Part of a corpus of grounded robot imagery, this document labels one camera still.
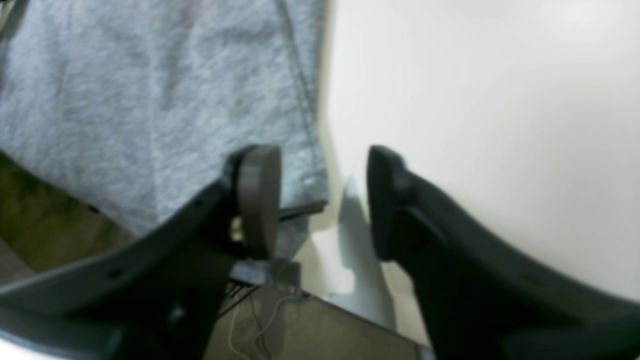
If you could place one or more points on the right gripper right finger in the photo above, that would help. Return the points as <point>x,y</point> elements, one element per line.
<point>479,297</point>

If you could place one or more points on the grey t-shirt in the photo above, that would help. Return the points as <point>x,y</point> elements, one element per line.
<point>133,106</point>

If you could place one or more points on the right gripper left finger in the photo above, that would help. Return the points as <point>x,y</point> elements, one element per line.
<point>158,298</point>

